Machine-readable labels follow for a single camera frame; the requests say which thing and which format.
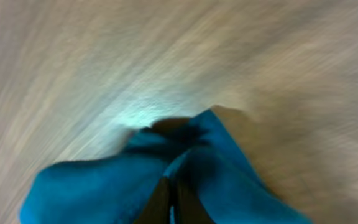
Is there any blue polo shirt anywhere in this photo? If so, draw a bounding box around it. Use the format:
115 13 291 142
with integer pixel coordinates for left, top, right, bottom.
19 110 309 224

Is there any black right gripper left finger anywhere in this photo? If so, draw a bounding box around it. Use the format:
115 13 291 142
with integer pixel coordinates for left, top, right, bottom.
134 177 171 224

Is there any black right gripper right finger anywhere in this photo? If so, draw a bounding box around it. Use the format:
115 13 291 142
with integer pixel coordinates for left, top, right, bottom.
175 181 215 224

